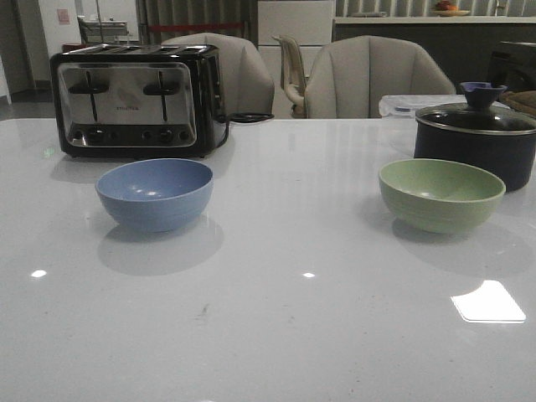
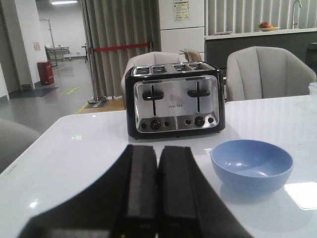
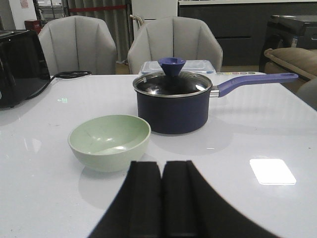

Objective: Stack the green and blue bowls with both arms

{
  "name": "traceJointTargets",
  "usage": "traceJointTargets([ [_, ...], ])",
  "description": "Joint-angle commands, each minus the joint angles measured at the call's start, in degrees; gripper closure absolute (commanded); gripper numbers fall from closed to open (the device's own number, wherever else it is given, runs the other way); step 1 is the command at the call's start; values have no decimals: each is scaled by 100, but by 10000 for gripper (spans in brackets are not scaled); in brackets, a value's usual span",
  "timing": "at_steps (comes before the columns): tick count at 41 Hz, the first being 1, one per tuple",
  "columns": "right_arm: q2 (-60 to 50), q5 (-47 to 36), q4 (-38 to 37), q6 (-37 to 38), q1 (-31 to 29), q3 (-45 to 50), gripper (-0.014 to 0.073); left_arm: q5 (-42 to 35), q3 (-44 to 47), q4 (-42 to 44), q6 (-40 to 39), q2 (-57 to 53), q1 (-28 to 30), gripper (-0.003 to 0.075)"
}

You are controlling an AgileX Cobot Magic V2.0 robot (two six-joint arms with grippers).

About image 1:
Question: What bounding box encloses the clear plastic container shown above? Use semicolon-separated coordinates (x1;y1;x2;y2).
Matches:
379;95;466;118

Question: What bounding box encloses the black appliance at right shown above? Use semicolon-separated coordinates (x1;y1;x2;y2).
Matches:
487;41;535;92

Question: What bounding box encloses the black toaster power cable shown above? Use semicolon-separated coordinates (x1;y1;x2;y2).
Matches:
214;111;276;148

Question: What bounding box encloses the brown cloth at right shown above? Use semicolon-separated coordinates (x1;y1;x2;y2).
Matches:
499;90;536;117

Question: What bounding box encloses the cream office chair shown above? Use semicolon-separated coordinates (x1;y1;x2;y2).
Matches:
272;35;307;118

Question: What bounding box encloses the beige upholstered chair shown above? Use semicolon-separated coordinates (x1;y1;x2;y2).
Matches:
162;33;275;114
304;35;456;119

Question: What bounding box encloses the beige upholstered chair left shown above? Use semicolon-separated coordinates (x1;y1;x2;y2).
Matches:
162;33;275;114

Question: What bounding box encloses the metal cart in background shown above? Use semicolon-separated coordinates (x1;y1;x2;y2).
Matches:
77;16;128;44

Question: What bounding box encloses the beige upholstered chair right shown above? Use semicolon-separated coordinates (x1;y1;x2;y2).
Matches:
304;35;456;119

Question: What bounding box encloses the glass pot lid blue knob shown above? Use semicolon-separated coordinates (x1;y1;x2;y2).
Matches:
415;81;535;136

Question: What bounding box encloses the dark blue cooking pot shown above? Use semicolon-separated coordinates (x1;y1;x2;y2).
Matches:
414;123;535;192

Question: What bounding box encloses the blue bowl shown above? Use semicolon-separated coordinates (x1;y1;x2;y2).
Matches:
95;158;214;233

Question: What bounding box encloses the green bowl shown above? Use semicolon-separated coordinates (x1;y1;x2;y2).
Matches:
379;158;506;235

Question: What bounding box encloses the white cabinet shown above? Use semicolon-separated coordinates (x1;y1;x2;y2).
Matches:
257;1;336;119

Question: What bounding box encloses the dark kitchen counter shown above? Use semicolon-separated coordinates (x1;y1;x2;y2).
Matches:
332;16;535;84

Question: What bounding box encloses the fruit bowl on counter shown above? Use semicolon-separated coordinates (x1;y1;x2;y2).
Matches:
430;0;470;17

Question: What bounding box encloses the black and chrome toaster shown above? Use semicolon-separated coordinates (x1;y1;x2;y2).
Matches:
50;44;227;158

